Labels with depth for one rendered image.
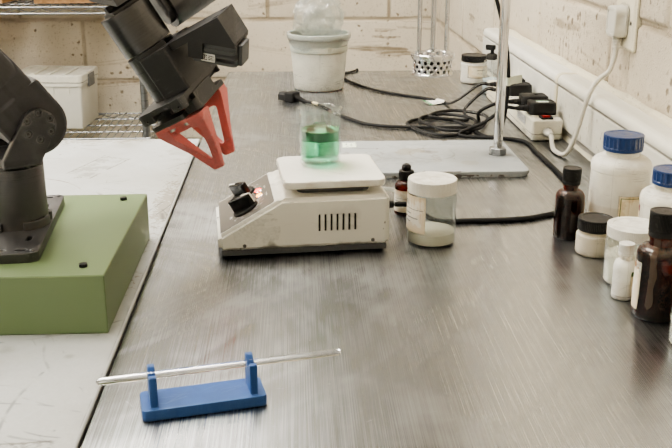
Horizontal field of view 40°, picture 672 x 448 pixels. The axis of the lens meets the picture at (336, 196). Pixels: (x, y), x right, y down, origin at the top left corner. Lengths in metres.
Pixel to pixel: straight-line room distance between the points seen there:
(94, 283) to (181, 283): 0.15
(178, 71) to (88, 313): 0.28
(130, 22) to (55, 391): 0.40
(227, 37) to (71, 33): 2.60
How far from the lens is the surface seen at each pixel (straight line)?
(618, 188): 1.14
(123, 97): 3.57
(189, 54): 1.01
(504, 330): 0.91
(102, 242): 0.98
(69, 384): 0.83
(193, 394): 0.78
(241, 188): 1.13
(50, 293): 0.91
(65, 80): 3.26
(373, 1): 3.47
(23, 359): 0.89
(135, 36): 1.02
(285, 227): 1.07
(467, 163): 1.45
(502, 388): 0.81
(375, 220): 1.08
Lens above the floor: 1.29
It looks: 17 degrees down
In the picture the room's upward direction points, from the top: straight up
